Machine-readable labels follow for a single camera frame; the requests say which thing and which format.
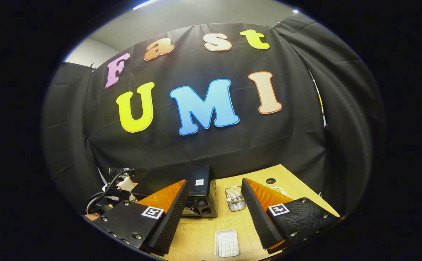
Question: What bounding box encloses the small metal wire basket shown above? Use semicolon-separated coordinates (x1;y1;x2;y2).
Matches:
225;186;247;212

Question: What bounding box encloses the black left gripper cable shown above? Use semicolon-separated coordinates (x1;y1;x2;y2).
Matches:
85;170;128;215

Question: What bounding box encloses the black electric oven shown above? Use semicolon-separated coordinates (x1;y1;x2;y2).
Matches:
135;166;219;219

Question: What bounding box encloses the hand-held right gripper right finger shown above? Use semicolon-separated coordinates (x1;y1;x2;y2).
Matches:
241;178;341;250

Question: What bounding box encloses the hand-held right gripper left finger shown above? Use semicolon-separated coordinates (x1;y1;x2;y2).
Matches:
92;179;190;255

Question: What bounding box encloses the white ribbed tray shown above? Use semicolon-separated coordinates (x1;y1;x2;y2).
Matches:
215;229;240;258

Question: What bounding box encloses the black backdrop cloth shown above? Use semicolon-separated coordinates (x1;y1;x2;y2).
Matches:
41;11;385;218

